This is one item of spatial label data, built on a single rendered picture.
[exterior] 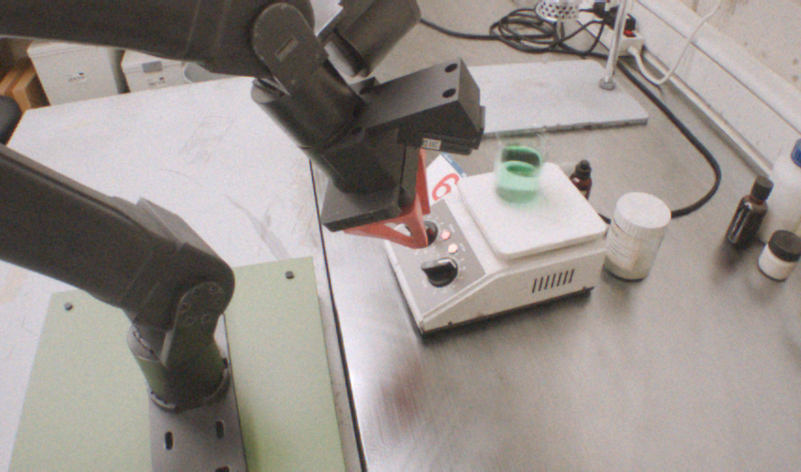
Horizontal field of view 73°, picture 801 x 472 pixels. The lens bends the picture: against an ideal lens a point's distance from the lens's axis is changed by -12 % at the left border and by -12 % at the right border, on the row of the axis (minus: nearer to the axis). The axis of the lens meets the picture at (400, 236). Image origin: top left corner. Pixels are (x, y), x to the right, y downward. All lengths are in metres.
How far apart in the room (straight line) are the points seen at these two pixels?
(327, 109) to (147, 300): 0.17
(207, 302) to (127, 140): 0.57
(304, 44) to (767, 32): 0.78
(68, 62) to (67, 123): 1.70
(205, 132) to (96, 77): 1.86
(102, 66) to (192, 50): 2.40
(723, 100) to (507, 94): 0.34
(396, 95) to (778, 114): 0.64
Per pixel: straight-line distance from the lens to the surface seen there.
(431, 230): 0.61
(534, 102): 0.95
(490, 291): 0.58
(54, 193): 0.34
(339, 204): 0.46
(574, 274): 0.62
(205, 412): 0.49
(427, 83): 0.41
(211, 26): 0.33
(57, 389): 0.57
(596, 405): 0.58
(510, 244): 0.56
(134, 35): 0.32
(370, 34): 0.42
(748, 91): 0.98
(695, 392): 0.62
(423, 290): 0.59
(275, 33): 0.35
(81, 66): 2.75
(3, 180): 0.33
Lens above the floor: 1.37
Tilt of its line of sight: 43 degrees down
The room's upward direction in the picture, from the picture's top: straight up
